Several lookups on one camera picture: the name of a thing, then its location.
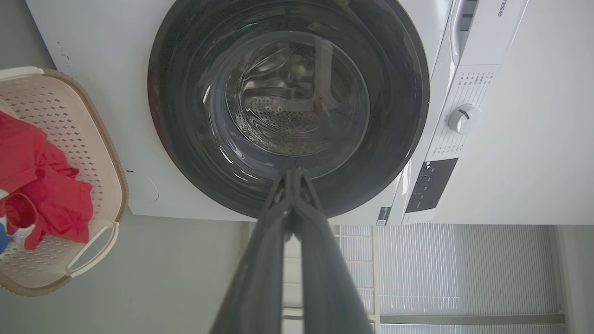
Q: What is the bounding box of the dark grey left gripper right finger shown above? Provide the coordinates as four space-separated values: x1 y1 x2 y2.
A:
292 168 374 334

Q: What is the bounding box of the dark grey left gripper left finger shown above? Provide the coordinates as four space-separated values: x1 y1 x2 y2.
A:
210 168 295 334

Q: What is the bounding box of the beige perforated laundry basket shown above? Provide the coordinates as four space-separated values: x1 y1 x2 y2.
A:
0 67 129 297

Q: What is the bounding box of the blue and white garment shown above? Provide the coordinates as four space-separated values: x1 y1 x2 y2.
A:
0 189 36 257

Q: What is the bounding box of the white front-load washing machine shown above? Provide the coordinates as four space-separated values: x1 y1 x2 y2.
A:
25 0 529 226

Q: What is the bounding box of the red garment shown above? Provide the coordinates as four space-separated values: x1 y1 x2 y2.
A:
0 110 94 251

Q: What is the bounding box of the white detergent drawer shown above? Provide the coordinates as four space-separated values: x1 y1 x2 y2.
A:
449 0 529 66

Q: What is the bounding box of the white window blind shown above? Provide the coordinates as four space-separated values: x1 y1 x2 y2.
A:
332 224 568 334

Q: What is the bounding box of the black washer display panel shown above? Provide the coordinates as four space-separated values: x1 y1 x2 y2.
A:
405 158 459 214

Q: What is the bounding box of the white washer control knob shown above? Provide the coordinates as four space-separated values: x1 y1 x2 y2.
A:
447 104 482 135

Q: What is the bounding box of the round dark glass washer door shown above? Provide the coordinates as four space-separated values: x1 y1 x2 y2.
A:
148 0 430 218

